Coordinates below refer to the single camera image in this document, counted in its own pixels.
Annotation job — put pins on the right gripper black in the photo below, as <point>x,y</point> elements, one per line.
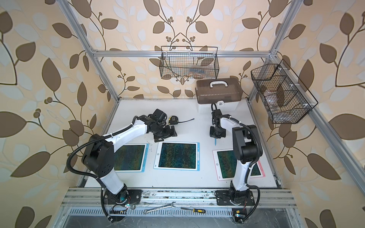
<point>212,134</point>

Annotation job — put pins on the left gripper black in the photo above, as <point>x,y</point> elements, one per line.
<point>168,133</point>

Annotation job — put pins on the pink writing tablet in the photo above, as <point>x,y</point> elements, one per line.
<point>225,165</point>

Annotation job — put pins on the blue writing tablet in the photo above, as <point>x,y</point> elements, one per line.
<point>131,158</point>
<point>180,156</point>

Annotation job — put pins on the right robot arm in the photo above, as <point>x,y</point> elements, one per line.
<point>246,148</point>

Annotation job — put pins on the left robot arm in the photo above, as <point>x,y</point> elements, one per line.
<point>99,155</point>

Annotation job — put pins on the black yellow tape measure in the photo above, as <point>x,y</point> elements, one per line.
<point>174,120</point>

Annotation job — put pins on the brown lid storage box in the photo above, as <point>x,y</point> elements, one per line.
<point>225,94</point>

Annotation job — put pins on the yellow black screwdriver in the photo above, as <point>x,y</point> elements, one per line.
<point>200,211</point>

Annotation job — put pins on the silver wrench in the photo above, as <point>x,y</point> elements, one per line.
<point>171,205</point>

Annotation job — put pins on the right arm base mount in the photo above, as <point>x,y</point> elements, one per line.
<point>225,197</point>

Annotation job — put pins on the black wire basket back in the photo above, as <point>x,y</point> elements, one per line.
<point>197,62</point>

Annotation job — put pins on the black wire basket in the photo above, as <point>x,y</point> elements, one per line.
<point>197,62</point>
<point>285,97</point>

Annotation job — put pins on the black wire basket right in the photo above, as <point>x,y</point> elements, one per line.
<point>285,97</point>

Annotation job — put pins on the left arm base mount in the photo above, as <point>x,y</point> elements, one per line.
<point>131,196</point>

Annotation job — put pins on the aluminium frame rail front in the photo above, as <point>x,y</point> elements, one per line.
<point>201,198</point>

